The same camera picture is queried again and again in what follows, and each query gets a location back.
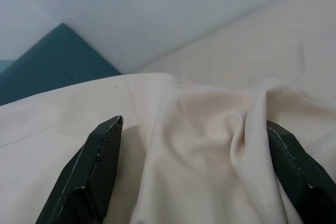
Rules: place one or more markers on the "cream pillow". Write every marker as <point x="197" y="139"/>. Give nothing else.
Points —
<point x="189" y="155"/>

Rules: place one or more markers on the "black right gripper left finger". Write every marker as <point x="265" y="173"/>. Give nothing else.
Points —
<point x="84" y="182"/>

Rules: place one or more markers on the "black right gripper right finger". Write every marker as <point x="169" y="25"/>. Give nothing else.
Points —
<point x="296" y="182"/>

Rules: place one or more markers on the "cream bed sheet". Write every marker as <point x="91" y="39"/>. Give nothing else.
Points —
<point x="262" y="51"/>

